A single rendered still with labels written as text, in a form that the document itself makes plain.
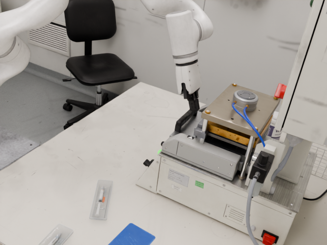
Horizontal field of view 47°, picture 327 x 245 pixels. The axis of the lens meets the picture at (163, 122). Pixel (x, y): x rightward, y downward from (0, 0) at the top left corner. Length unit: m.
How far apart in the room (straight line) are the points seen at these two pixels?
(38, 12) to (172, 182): 0.74
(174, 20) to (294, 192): 0.64
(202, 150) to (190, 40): 0.35
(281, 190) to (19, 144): 1.00
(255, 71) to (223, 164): 1.66
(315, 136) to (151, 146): 0.76
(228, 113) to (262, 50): 1.57
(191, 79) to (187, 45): 0.11
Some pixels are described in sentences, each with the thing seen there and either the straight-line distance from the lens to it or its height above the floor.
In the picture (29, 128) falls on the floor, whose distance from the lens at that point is 3.10.
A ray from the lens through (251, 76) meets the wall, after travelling 2.78.
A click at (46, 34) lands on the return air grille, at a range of 3.71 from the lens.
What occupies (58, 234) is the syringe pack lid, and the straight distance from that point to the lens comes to 1.20.
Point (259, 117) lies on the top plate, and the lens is 1.19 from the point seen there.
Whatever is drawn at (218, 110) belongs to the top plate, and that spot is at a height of 1.11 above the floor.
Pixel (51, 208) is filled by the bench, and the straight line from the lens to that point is 1.30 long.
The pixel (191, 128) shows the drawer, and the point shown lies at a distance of 1.33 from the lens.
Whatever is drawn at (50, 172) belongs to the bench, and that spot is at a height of 0.75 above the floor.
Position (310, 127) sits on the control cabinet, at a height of 1.19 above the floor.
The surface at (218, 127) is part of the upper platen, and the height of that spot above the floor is 1.06.
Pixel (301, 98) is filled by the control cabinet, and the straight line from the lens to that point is 1.01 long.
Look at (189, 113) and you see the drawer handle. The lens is 1.34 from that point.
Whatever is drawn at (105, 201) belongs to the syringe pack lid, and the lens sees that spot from 1.29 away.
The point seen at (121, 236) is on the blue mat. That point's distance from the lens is 1.21.
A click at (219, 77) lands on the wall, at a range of 2.86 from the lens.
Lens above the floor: 1.66
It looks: 31 degrees down
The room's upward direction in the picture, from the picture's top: 8 degrees clockwise
